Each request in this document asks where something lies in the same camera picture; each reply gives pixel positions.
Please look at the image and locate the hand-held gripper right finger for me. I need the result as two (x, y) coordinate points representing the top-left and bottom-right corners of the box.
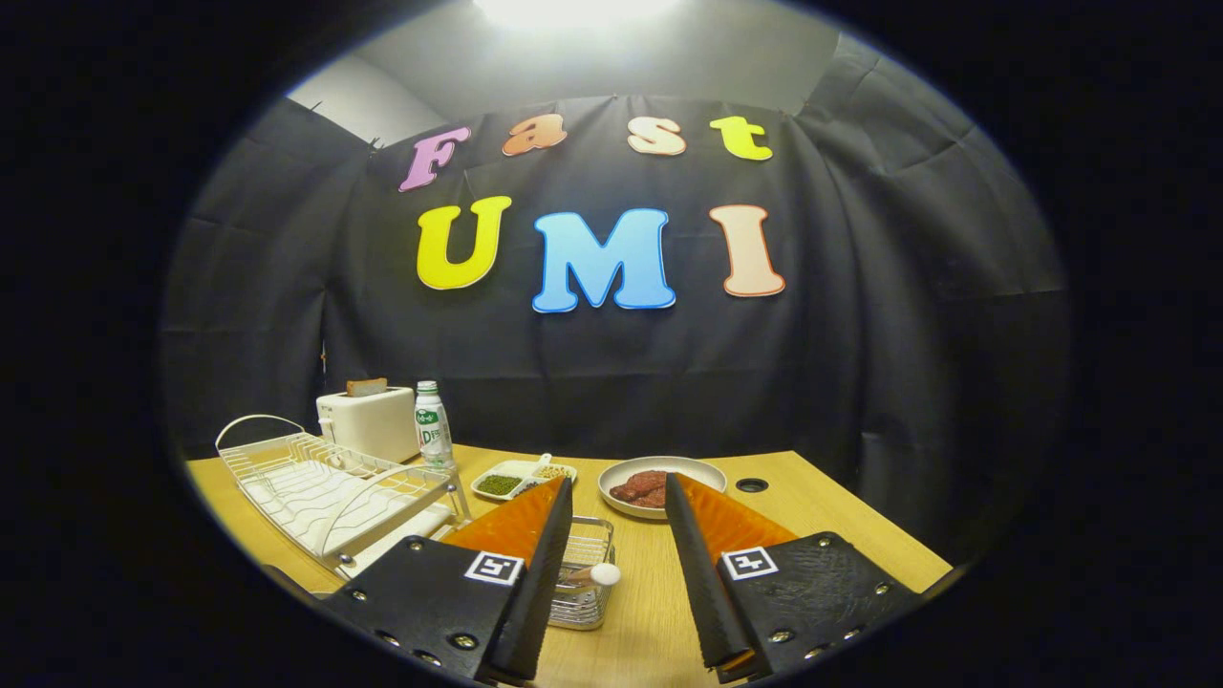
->
(664, 472), (923, 681)

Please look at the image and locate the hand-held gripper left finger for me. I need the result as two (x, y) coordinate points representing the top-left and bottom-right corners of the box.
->
(320, 475), (574, 684)

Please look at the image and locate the silver wire basket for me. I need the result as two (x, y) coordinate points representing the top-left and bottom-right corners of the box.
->
(547, 516), (617, 632)

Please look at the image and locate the white wire dish rack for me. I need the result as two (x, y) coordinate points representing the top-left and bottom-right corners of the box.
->
(215, 414), (471, 565)

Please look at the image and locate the white oval plate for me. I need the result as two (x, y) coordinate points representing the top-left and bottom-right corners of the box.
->
(598, 456), (728, 520)

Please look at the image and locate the white divided dish with beans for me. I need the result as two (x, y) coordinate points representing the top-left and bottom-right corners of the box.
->
(471, 453), (578, 502)

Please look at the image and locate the white drain tray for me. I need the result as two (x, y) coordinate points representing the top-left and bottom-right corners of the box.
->
(239, 457), (455, 574)

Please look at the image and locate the plastic bottle with green label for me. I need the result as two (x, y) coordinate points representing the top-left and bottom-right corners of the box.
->
(414, 380), (455, 471)

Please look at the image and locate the black backdrop cloth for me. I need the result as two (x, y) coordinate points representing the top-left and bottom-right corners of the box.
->
(161, 33), (1071, 565)

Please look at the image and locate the white toaster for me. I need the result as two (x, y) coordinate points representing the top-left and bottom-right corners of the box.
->
(316, 386), (421, 464)

